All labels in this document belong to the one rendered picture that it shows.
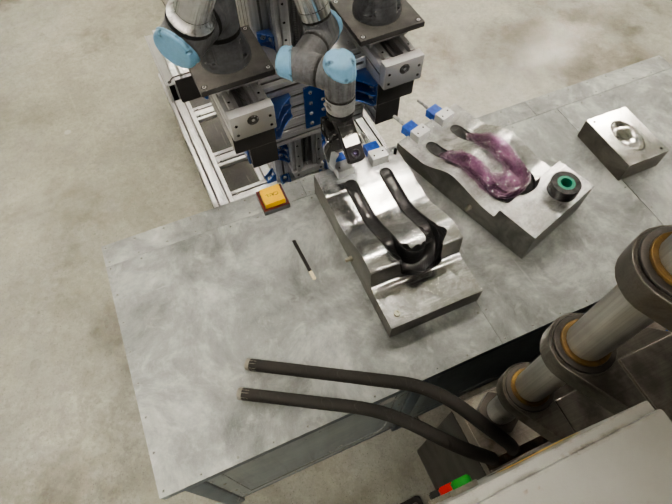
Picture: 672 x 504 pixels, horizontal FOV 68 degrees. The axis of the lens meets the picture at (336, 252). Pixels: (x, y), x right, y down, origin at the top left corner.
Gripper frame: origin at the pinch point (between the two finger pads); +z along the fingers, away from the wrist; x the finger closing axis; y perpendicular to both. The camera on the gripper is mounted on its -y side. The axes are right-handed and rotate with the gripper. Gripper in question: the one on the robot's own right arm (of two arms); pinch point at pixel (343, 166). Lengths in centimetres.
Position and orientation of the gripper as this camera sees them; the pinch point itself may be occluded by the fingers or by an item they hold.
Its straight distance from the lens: 143.4
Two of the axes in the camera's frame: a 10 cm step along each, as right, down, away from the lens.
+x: -9.2, 3.5, -1.9
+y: -4.0, -7.9, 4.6
